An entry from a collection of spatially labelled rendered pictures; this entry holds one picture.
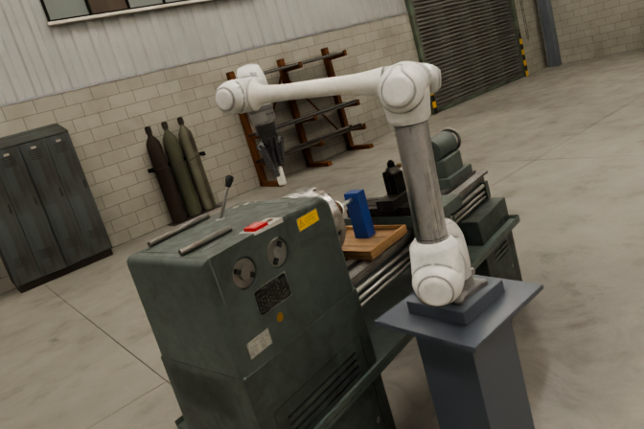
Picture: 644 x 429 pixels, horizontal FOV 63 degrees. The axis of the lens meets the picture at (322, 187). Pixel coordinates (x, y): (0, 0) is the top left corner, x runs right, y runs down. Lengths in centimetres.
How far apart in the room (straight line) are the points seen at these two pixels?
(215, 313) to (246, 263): 18
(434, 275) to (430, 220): 16
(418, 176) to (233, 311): 69
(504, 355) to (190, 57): 806
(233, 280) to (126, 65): 753
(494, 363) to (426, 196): 71
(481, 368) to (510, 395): 22
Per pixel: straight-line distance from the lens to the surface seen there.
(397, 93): 150
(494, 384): 206
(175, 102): 909
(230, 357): 169
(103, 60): 887
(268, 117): 189
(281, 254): 175
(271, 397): 180
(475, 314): 190
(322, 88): 175
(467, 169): 322
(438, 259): 165
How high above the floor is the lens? 168
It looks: 12 degrees down
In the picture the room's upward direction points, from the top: 16 degrees counter-clockwise
